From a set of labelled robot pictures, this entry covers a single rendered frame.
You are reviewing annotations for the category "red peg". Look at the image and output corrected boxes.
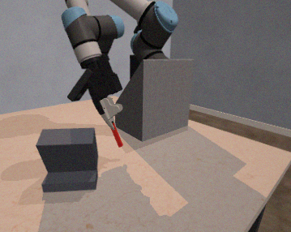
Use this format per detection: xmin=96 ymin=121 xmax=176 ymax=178
xmin=111 ymin=122 xmax=123 ymax=148

